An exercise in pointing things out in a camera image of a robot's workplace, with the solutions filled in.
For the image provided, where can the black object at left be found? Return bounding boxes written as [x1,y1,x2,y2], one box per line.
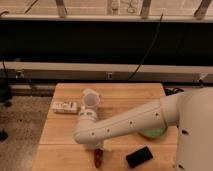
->
[0,79,12,107]

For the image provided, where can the black floor cables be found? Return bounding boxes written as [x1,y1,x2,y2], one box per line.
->
[165,87,185,96]

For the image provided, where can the red chili pepper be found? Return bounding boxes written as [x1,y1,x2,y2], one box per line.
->
[94,149,103,168]

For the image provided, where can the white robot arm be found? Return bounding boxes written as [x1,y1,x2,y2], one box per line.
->
[74,87,213,171]

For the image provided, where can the green ceramic plate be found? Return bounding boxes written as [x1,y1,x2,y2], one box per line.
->
[139,128,167,139]

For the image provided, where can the white labelled small box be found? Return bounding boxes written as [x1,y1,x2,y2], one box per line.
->
[51,101,78,114]

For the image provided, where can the black hanging cable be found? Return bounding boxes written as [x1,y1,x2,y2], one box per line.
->
[127,13,165,82]

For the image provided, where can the white ceramic cup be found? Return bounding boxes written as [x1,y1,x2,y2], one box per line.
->
[82,89,100,108]

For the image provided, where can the black rectangular sponge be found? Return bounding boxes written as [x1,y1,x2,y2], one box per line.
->
[126,146,153,168]

